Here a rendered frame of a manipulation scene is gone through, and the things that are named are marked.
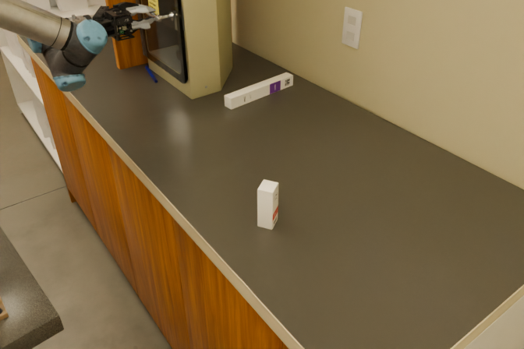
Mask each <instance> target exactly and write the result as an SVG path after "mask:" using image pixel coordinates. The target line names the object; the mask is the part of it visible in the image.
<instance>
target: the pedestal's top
mask: <svg viewBox="0 0 524 349"><path fill-rule="evenodd" d="M0 297H1V299H2V302H3V304H4V306H5V309H6V311H7V313H8V315H9V317H7V318H5V319H3V320H1V321H0V349H32V348H34V347H36V346H37V345H38V344H41V343H42V342H44V341H46V340H47V339H49V338H51V337H53V336H54V335H55V334H57V333H59V332H61V331H63V330H64V327H63V325H62V321H61V319H60V316H59V314H58V313H57V311H56V310H55V308H54V306H53V305H52V303H51V302H50V301H49V299H48V297H47V296H46V294H45V293H44V292H43V290H42V289H41V287H40V285H39V284H38V282H37V281H36V280H35V278H34V276H33V275H32V273H31V272H30V270H29V269H28V267H27V265H26V264H25V262H24V261H23V260H22V258H21V257H20V255H19V253H18V252H17V251H16V249H15V248H14V246H13V245H12V243H11V241H10V240H9V239H8V237H7V236H6V234H5V232H4V231H3V230H2V228H1V227H0Z"/></svg>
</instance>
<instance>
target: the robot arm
mask: <svg viewBox="0 0 524 349"><path fill-rule="evenodd" d="M155 11H156V10H155V9H153V8H151V7H150V6H146V5H140V4H136V3H132V2H120V3H118V4H116V5H113V7H112V8H109V6H100V8H99V9H98V10H97V11H96V13H95V14H94V16H93V17H92V18H91V17H90V15H84V16H75V15H74V14H73V15H72V17H68V18H63V17H61V16H57V15H55V14H54V13H51V12H48V11H46V10H44V9H41V8H39V7H36V6H35V5H31V4H30V3H27V2H24V1H22V0H0V28H2V29H4V30H8V31H10V32H13V33H16V34H19V35H21V36H23V37H26V38H27V41H28V44H29V45H30V48H31V50H32V52H33V53H41V52H42V54H43V56H44V58H45V60H46V62H47V64H48V68H49V69H50V72H51V74H52V77H53V78H52V79H53V80H54V81H55V83H56V86H57V87H58V89H59V90H61V91H63V92H69V91H74V90H78V89H79V88H81V87H82V86H84V85H85V83H86V79H85V75H84V74H83V70H84V69H85V68H86V67H87V66H88V65H89V64H90V63H91V61H92V60H93V59H94V58H95V57H96V56H97V55H98V54H99V53H101V51H102V49H103V48H104V46H105V45H106V43H107V41H108V37H113V38H114V39H116V40H117V41H122V40H126V39H130V38H134V36H133V35H132V34H133V33H135V32H136V31H137V30H140V29H145V30H147V29H150V24H152V23H153V22H154V21H155V19H152V18H151V17H149V16H148V17H147V18H145V19H139V20H134V19H133V18H132V16H135V15H136V14H137V13H147V12H155ZM121 35H125V36H122V37H120V36H121ZM123 37H127V38H123ZM122 38H123V39H122Z"/></svg>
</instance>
